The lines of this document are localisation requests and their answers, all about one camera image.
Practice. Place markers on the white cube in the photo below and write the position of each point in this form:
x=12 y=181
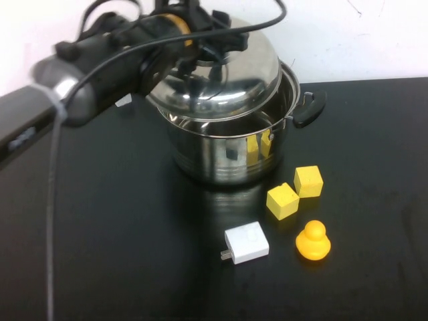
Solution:
x=124 y=101

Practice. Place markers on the yellow cube with chipped corner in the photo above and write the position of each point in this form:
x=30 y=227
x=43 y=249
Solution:
x=281 y=202

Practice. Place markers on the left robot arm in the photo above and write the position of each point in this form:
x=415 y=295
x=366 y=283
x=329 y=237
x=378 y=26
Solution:
x=100 y=77

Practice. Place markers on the left gripper orange band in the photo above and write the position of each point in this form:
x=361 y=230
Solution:
x=170 y=30

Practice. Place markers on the steel lid with black knob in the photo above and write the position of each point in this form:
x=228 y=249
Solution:
x=240 y=83

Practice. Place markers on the white power adapter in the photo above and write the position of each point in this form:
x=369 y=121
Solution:
x=248 y=243

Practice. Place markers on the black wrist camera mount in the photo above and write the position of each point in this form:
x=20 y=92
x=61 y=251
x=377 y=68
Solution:
x=180 y=8

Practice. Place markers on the yellow rubber duck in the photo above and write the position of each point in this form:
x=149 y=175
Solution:
x=313 y=244

